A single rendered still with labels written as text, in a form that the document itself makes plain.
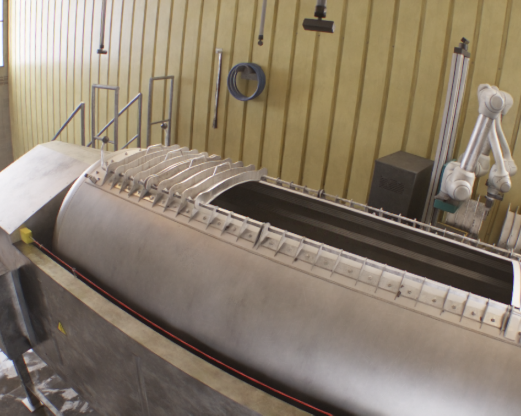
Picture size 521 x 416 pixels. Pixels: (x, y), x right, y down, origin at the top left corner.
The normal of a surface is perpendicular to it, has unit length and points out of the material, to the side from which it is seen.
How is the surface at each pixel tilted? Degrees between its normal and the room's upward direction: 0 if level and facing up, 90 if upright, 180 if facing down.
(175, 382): 90
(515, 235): 74
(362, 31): 90
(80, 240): 65
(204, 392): 90
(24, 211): 21
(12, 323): 90
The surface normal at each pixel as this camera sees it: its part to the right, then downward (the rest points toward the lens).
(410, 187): -0.61, 0.25
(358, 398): -0.44, -0.04
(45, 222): 0.86, 0.28
